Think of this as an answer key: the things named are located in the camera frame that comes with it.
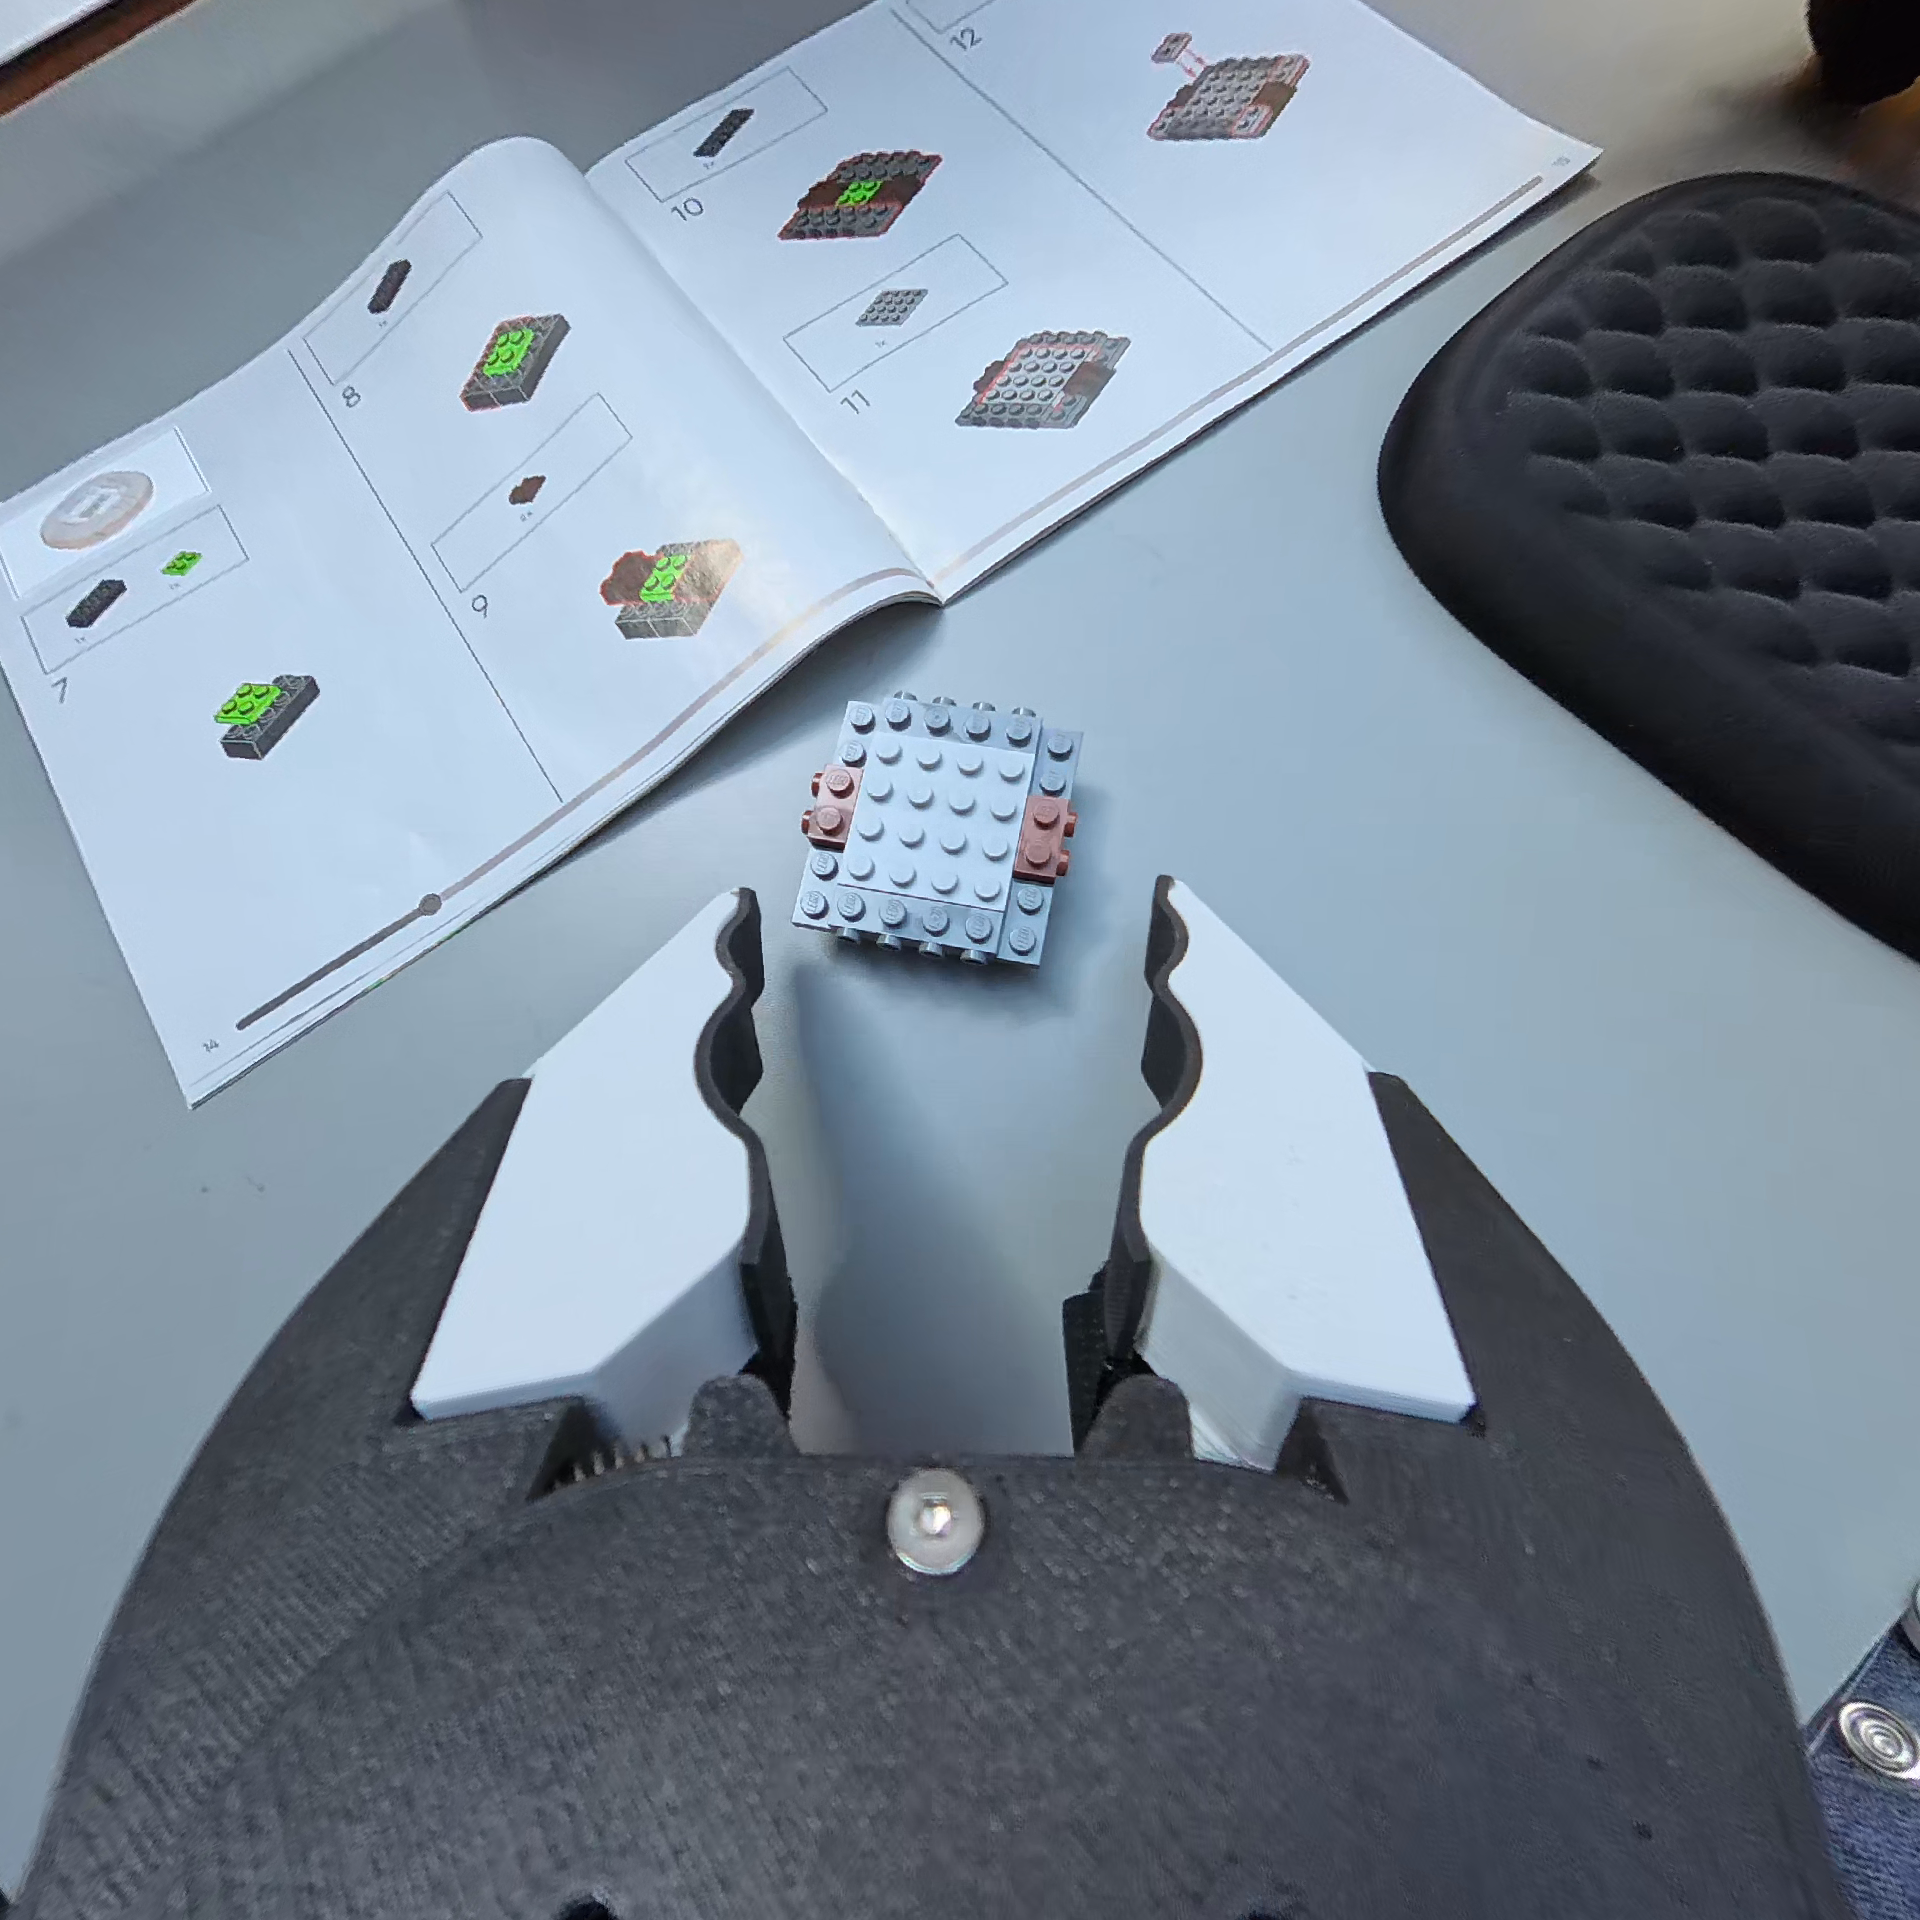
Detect brick instruction booklet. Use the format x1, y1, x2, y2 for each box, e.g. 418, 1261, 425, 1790
0, 0, 1606, 1114

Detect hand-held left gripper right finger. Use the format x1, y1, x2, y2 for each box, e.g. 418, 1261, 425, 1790
1063, 873, 1485, 1469

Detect person's blue jeans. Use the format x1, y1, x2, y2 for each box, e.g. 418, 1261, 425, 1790
1798, 1575, 1920, 1920

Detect grey brick assembly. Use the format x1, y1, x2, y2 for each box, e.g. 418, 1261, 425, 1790
792, 690, 1086, 977

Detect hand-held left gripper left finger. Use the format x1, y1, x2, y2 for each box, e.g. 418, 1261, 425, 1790
406, 885, 800, 1443

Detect black padded wrist rest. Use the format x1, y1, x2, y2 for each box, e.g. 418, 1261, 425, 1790
1377, 170, 1920, 962

